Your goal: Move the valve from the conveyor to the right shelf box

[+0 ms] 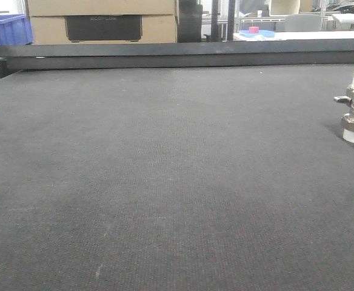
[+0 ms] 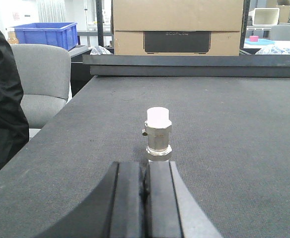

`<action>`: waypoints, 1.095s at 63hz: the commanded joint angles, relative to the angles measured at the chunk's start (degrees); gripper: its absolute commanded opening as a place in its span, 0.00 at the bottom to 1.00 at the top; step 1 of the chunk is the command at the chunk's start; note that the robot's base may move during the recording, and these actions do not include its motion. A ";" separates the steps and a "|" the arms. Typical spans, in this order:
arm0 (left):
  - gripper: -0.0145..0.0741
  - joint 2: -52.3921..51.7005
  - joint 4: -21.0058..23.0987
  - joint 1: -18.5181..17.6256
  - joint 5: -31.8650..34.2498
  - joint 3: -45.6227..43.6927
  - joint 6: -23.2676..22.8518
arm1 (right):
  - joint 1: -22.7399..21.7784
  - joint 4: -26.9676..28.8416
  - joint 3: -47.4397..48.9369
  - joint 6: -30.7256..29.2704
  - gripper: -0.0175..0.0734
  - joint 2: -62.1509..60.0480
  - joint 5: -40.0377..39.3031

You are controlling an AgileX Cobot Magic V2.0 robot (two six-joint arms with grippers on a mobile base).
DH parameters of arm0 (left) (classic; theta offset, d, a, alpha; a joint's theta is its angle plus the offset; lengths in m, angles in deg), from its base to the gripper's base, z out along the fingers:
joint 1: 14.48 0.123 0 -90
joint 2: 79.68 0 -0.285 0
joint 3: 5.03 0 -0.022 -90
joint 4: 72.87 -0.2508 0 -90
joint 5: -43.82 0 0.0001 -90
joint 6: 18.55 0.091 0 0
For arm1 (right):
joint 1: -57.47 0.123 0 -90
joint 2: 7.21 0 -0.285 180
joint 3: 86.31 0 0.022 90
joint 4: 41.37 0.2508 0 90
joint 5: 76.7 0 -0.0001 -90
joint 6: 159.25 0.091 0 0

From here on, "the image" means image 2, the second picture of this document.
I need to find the brass valve with white cap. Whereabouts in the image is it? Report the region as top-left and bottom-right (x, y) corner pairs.
(142, 107), (172, 162)

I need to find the black cloth on left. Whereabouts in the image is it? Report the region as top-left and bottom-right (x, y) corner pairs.
(0, 31), (29, 170)

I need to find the large cardboard box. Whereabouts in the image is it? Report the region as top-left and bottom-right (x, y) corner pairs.
(112, 0), (243, 56)

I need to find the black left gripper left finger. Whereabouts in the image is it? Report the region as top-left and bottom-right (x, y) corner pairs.
(38, 162), (145, 238)

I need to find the blue plastic crate on table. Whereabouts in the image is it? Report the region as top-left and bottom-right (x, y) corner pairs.
(13, 22), (78, 51)

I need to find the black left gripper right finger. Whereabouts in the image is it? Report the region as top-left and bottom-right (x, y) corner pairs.
(145, 161), (222, 238)

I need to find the black conveyor end rail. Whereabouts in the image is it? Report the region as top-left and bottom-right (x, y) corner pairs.
(82, 55), (290, 78)

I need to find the grey chair in background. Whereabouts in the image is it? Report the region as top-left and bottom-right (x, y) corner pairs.
(270, 25), (290, 41)

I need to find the pink block on tray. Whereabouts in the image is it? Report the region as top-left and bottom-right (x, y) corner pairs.
(249, 35), (259, 42)

